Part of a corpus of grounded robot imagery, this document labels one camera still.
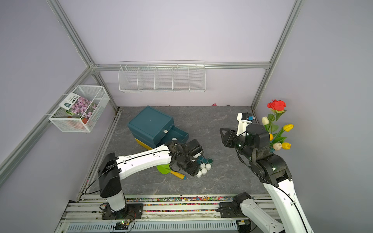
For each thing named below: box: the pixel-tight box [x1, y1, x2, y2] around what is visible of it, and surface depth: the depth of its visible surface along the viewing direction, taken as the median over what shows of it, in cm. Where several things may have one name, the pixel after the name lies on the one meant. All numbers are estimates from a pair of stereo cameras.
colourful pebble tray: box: [125, 196, 235, 213], surface depth 79 cm
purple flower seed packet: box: [59, 92, 98, 119], surface depth 75 cm
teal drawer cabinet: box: [127, 105, 189, 150], surface depth 86 cm
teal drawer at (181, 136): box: [153, 124, 189, 147], surface depth 89 cm
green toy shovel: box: [155, 163, 187, 181], surface depth 87 cm
